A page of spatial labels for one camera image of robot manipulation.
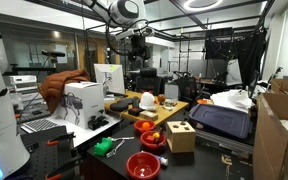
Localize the white blue toothpaste tube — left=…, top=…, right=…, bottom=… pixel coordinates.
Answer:
left=140, top=150, right=169, bottom=167

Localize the black box with red label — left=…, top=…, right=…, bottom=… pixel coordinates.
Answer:
left=127, top=106, right=144, bottom=117

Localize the silver metal fork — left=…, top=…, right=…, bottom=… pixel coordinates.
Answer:
left=105, top=139, right=126, bottom=159

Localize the red bowl holding orange ball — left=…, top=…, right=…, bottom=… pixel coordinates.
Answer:
left=133, top=119, right=157, bottom=135

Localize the round ceiling light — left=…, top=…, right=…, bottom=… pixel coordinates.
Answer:
left=183, top=0, right=224, bottom=13

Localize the black camera on stand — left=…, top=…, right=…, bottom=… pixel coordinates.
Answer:
left=41, top=49, right=67, bottom=73

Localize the small cardboard box white label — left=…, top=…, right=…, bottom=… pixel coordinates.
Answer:
left=139, top=110, right=159, bottom=122

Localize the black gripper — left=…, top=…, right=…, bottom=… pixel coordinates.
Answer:
left=129, top=34, right=152, bottom=69

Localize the empty red bowl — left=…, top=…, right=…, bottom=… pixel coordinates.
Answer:
left=125, top=151, right=162, bottom=180

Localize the white table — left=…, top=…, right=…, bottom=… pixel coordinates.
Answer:
left=20, top=113, right=122, bottom=148

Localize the black perforated metal panel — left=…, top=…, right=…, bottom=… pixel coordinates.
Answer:
left=18, top=125, right=85, bottom=180

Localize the black keyboard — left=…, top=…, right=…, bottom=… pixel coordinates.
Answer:
left=109, top=97, right=134, bottom=113

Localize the silver laptop keyboard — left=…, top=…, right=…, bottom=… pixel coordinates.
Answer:
left=20, top=118, right=60, bottom=134

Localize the white plush chicken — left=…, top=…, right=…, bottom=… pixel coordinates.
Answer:
left=138, top=91, right=158, bottom=112

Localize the clear plastic container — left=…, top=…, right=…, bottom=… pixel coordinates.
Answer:
left=163, top=98, right=178, bottom=111

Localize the white robot dog box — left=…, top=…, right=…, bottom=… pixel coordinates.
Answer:
left=56, top=81, right=106, bottom=130

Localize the red bowl holding toys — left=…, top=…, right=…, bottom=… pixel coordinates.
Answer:
left=139, top=130, right=168, bottom=150

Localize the small open cardboard box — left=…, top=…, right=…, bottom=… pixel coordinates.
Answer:
left=270, top=78, right=288, bottom=95

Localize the orange black clamp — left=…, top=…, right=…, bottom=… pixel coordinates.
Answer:
left=44, top=155, right=83, bottom=180
left=46, top=132, right=77, bottom=147

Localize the black curtain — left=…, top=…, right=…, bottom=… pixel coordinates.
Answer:
left=204, top=28, right=268, bottom=89

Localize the black controller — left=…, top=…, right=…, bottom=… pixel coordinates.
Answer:
left=87, top=114, right=110, bottom=131

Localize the black mesh chair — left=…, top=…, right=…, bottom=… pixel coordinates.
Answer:
left=173, top=70, right=202, bottom=103

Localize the silver metal spoon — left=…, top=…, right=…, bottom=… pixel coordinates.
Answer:
left=107, top=136, right=136, bottom=142

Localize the black office chair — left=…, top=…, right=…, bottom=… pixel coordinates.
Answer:
left=135, top=67, right=163, bottom=96

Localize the brown puffer jacket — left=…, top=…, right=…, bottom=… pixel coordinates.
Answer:
left=38, top=68, right=92, bottom=115

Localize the black cylinder speaker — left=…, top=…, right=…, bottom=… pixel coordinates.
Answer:
left=132, top=96, right=140, bottom=109

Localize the wooden desk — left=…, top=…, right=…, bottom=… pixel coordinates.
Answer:
left=103, top=89, right=190, bottom=126

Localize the white printer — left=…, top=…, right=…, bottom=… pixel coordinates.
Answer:
left=9, top=74, right=40, bottom=106

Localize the large brown cardboard box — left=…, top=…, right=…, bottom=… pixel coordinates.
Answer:
left=252, top=92, right=288, bottom=180

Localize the wooden shape sorter box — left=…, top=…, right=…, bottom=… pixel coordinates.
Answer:
left=165, top=120, right=196, bottom=154

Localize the green toy block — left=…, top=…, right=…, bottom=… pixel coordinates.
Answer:
left=93, top=137, right=114, bottom=157

